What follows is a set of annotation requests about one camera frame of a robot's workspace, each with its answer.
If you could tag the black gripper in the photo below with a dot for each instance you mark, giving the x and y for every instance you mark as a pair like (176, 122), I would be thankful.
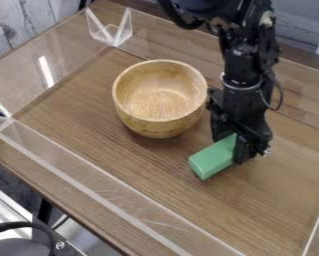
(238, 113)

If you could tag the green rectangular block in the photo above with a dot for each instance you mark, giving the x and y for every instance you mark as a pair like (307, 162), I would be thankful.
(214, 158)

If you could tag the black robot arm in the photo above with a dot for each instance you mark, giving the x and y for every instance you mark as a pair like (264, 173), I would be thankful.
(243, 24)

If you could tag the brown wooden bowl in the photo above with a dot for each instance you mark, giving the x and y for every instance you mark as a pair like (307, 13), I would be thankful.
(159, 97)

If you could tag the black table leg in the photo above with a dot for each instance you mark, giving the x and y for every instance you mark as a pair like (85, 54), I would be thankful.
(44, 211)

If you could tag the clear acrylic tray wall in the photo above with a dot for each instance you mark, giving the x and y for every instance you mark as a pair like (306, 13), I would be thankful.
(127, 186)

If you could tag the black metal bracket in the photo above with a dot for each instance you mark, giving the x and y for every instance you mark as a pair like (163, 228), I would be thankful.
(60, 246)

